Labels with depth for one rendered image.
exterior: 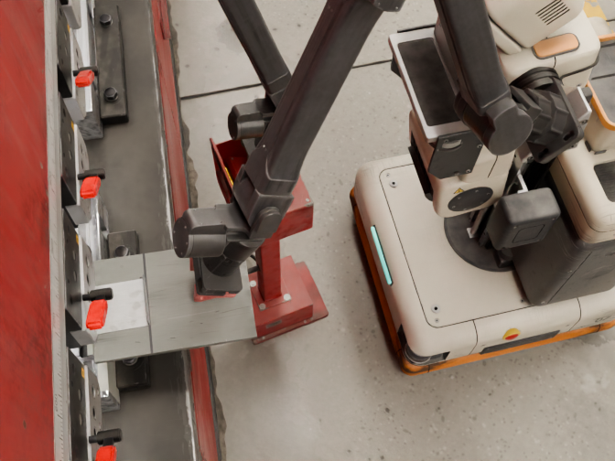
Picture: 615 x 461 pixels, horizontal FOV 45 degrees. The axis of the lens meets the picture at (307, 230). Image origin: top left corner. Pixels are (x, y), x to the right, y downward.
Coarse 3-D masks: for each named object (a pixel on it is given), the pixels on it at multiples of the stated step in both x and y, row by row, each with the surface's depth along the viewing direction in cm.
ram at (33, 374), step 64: (0, 0) 87; (0, 64) 83; (0, 128) 79; (0, 192) 76; (0, 256) 73; (0, 320) 70; (64, 320) 95; (0, 384) 68; (64, 384) 90; (0, 448) 65; (64, 448) 86
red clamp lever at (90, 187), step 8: (96, 168) 114; (80, 176) 114; (88, 176) 113; (96, 176) 111; (104, 176) 114; (88, 184) 108; (96, 184) 109; (80, 192) 107; (88, 192) 106; (96, 192) 107
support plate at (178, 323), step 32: (128, 256) 128; (160, 256) 128; (160, 288) 125; (192, 288) 126; (160, 320) 123; (192, 320) 123; (224, 320) 123; (96, 352) 120; (128, 352) 120; (160, 352) 121
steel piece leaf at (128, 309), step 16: (96, 288) 125; (112, 288) 125; (128, 288) 125; (144, 288) 123; (112, 304) 124; (128, 304) 124; (144, 304) 124; (112, 320) 123; (128, 320) 123; (144, 320) 123
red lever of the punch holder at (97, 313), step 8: (104, 288) 106; (88, 296) 105; (96, 296) 104; (104, 296) 105; (112, 296) 105; (96, 304) 101; (104, 304) 102; (88, 312) 100; (96, 312) 99; (104, 312) 100; (88, 320) 98; (96, 320) 98; (104, 320) 100; (96, 328) 98
